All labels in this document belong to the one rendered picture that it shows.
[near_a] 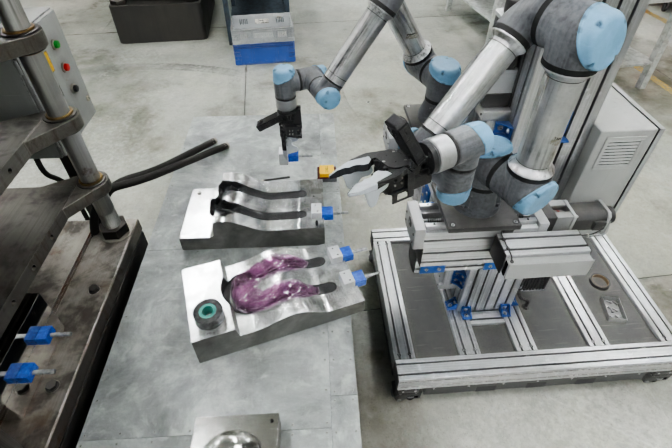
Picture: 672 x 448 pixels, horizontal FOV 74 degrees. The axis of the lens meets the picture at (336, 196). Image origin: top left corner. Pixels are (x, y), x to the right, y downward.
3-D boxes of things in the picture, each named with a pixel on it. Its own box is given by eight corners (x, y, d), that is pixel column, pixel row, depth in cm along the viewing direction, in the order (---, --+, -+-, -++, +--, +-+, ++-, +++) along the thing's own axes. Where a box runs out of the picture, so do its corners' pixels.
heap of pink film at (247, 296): (305, 255, 146) (304, 239, 141) (323, 298, 133) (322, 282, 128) (226, 277, 139) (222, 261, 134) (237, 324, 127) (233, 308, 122)
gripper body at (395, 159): (390, 206, 86) (439, 186, 90) (390, 169, 81) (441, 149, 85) (369, 188, 92) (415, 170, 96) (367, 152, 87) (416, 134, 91)
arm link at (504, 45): (521, -35, 97) (385, 143, 109) (562, -22, 90) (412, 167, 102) (537, -4, 106) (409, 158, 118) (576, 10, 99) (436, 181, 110)
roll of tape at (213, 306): (211, 335, 118) (209, 328, 116) (188, 323, 121) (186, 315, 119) (230, 312, 124) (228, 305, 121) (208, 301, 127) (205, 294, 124)
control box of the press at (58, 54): (172, 280, 244) (63, 6, 146) (159, 329, 222) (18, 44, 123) (132, 282, 244) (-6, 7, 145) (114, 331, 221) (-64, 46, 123)
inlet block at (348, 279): (376, 271, 145) (377, 260, 141) (382, 283, 141) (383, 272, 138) (338, 282, 142) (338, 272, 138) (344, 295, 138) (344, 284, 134)
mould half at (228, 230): (322, 196, 177) (322, 169, 168) (325, 245, 157) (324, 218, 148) (196, 200, 175) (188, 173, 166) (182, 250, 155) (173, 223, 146)
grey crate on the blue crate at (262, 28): (292, 26, 462) (291, 12, 452) (294, 42, 432) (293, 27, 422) (233, 29, 456) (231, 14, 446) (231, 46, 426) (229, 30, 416)
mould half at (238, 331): (335, 251, 155) (335, 229, 148) (364, 310, 137) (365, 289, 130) (189, 291, 142) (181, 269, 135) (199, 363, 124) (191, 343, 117)
